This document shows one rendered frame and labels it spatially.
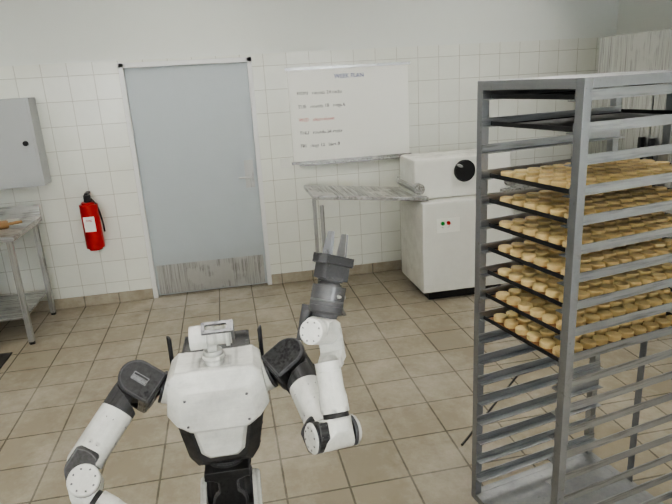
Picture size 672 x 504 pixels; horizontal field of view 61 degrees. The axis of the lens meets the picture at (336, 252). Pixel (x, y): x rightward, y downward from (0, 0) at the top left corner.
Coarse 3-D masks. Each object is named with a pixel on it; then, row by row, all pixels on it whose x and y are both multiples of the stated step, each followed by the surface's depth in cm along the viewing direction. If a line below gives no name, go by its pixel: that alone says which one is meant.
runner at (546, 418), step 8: (584, 408) 252; (592, 408) 252; (536, 416) 244; (544, 416) 245; (552, 416) 247; (512, 424) 239; (520, 424) 241; (528, 424) 243; (536, 424) 243; (544, 424) 243; (488, 432) 235; (496, 432) 237; (504, 432) 239; (512, 432) 238; (480, 440) 234; (488, 440) 234
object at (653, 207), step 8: (624, 208) 175; (632, 208) 176; (640, 208) 178; (648, 208) 179; (656, 208) 180; (664, 208) 182; (584, 216) 170; (592, 216) 171; (600, 216) 172; (608, 216) 173; (616, 216) 175; (624, 216) 176; (584, 224) 170
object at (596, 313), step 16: (512, 288) 216; (512, 304) 206; (528, 304) 201; (544, 304) 202; (608, 304) 197; (624, 304) 196; (640, 304) 196; (656, 304) 197; (544, 320) 190; (560, 320) 187; (576, 320) 186; (592, 320) 187
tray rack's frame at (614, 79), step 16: (496, 80) 187; (512, 80) 180; (528, 80) 173; (544, 80) 167; (560, 80) 162; (576, 80) 156; (608, 80) 157; (624, 80) 159; (640, 80) 161; (656, 80) 163; (608, 144) 225; (640, 352) 229; (640, 368) 230; (640, 400) 232; (544, 464) 257; (576, 464) 256; (512, 480) 249; (528, 480) 248; (544, 480) 248; (576, 480) 246; (592, 480) 246; (624, 480) 245; (480, 496) 240; (496, 496) 240; (512, 496) 239; (528, 496) 239; (544, 496) 238; (592, 496) 237; (608, 496) 236; (640, 496) 235
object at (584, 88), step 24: (576, 96) 157; (576, 120) 159; (576, 144) 160; (576, 168) 161; (576, 192) 163; (576, 216) 164; (576, 240) 167; (576, 264) 169; (576, 288) 172; (576, 312) 174; (552, 480) 193
